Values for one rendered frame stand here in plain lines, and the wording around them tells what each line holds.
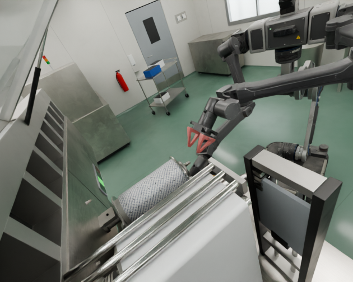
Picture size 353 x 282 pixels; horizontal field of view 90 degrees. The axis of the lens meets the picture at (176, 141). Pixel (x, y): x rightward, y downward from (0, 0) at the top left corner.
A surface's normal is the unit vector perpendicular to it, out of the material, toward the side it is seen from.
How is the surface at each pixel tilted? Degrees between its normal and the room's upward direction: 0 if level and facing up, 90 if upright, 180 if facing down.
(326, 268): 0
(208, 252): 90
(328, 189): 0
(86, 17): 90
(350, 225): 0
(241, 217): 90
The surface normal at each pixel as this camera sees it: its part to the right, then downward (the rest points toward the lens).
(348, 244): -0.33, -0.76
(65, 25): 0.50, 0.36
